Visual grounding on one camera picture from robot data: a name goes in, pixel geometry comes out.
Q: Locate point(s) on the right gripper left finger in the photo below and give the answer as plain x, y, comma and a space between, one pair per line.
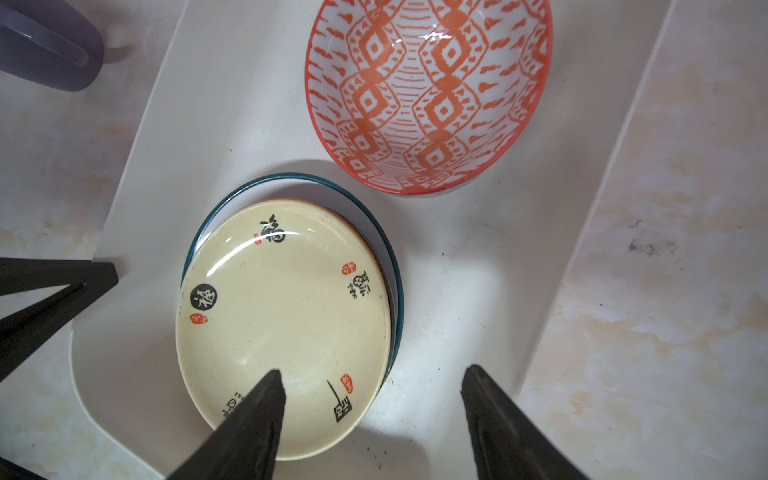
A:
245, 445

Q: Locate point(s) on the white plastic bin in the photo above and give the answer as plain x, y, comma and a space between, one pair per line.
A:
481, 263

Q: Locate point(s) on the lavender ceramic mug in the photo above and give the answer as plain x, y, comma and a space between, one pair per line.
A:
50, 43

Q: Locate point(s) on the white plate green emblem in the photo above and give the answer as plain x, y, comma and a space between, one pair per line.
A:
332, 196

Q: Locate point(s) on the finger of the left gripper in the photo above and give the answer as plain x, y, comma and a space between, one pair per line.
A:
81, 283

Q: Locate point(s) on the cream plate black calligraphy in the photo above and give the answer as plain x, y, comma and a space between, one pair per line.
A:
286, 285

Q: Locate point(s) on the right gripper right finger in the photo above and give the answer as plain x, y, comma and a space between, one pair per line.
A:
505, 443

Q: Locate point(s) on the orange patterned bowl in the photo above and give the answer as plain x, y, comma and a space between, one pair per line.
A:
417, 97

